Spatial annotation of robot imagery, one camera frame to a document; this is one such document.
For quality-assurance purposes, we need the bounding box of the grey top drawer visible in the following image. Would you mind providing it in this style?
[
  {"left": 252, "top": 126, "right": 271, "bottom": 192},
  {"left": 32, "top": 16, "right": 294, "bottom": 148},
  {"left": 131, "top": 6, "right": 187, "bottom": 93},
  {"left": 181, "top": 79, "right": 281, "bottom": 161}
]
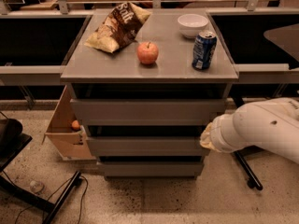
[{"left": 70, "top": 99, "right": 225, "bottom": 126}]

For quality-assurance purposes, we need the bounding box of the grey drawer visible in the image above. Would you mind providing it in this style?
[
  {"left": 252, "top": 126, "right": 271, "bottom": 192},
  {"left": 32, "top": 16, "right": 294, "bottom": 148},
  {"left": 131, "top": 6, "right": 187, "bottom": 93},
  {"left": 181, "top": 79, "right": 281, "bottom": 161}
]
[
  {"left": 87, "top": 126, "right": 209, "bottom": 157},
  {"left": 70, "top": 99, "right": 225, "bottom": 126},
  {"left": 97, "top": 156, "right": 204, "bottom": 178}
]

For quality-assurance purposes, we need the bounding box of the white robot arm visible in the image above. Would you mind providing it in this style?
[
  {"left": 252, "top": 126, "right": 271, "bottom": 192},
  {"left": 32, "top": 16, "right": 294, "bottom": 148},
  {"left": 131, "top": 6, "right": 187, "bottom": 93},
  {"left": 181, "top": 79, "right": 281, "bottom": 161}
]
[{"left": 199, "top": 98, "right": 299, "bottom": 163}]

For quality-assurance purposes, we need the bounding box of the grey drawer cabinet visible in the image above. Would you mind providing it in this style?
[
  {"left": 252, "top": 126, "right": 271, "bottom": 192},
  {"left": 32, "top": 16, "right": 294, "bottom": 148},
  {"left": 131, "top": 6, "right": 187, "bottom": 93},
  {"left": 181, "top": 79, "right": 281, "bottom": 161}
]
[{"left": 60, "top": 7, "right": 239, "bottom": 117}]

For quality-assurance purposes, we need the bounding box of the grey bottom drawer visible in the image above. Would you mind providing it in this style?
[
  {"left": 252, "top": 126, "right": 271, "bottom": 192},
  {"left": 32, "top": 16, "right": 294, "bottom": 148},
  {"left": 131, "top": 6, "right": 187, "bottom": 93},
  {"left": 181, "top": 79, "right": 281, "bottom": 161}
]
[{"left": 97, "top": 156, "right": 204, "bottom": 178}]

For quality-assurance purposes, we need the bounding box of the grey middle drawer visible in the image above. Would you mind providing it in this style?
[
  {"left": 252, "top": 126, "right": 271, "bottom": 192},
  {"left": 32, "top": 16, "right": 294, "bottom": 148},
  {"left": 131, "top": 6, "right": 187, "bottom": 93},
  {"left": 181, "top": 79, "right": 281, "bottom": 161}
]
[{"left": 87, "top": 126, "right": 209, "bottom": 157}]

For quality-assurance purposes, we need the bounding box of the black stand right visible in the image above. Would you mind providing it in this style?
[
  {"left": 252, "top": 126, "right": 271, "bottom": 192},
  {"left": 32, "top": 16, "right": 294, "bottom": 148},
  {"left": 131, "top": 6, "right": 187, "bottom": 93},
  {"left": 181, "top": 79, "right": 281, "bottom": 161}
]
[{"left": 232, "top": 95, "right": 263, "bottom": 190}]

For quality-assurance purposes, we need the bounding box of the black stand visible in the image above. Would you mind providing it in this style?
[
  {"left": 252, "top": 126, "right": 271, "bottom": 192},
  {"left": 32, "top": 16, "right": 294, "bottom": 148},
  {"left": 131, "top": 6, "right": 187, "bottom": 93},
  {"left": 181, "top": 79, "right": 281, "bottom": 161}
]
[
  {"left": 232, "top": 95, "right": 263, "bottom": 190},
  {"left": 0, "top": 119, "right": 83, "bottom": 224}
]

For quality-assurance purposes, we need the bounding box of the blue soda can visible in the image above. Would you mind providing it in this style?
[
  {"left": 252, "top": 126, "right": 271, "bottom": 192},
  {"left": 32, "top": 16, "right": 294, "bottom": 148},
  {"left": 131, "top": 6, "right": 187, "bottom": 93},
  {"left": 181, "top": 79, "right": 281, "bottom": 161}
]
[{"left": 192, "top": 30, "right": 217, "bottom": 70}]

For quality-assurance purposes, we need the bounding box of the red apple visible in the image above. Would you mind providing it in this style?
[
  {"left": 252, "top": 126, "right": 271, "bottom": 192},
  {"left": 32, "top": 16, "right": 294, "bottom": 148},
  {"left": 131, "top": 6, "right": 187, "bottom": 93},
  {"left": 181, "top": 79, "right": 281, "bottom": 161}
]
[{"left": 137, "top": 42, "right": 159, "bottom": 64}]

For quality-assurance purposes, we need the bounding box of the white bowl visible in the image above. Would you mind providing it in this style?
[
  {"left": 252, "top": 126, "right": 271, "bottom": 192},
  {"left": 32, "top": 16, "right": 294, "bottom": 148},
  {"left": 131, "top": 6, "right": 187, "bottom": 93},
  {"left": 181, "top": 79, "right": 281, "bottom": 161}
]
[{"left": 178, "top": 14, "right": 208, "bottom": 38}]

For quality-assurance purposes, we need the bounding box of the small orange fruit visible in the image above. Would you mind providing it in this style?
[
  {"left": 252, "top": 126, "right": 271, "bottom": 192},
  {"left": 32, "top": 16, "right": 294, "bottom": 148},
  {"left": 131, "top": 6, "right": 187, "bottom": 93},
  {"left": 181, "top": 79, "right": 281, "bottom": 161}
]
[{"left": 71, "top": 120, "right": 80, "bottom": 131}]

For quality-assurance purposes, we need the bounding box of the wooden crate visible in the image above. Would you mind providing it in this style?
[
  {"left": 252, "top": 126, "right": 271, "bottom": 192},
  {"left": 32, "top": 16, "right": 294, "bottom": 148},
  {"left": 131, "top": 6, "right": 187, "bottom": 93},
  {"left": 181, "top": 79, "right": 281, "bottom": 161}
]
[{"left": 45, "top": 88, "right": 94, "bottom": 160}]

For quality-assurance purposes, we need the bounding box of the brown salt chip bag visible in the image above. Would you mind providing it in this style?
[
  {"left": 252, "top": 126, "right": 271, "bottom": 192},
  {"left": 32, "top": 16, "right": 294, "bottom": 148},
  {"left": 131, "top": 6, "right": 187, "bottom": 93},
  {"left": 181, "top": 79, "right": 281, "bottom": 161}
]
[{"left": 85, "top": 2, "right": 151, "bottom": 53}]

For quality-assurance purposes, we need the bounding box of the clear plastic cup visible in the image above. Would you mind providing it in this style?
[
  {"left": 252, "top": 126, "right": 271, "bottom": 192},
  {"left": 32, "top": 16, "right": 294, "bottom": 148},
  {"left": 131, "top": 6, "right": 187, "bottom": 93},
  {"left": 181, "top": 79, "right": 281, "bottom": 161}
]
[{"left": 30, "top": 180, "right": 44, "bottom": 194}]

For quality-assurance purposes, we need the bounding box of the black stand left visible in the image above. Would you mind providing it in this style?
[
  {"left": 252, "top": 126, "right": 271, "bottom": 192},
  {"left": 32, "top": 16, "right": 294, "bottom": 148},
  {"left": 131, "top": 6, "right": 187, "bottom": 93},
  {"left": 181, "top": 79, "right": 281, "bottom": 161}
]
[{"left": 0, "top": 119, "right": 83, "bottom": 224}]

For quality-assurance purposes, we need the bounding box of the black floor cable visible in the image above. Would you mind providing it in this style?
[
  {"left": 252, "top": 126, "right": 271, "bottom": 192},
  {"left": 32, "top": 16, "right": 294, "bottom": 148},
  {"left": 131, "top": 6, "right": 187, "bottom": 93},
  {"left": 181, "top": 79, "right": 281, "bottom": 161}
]
[{"left": 13, "top": 175, "right": 90, "bottom": 224}]

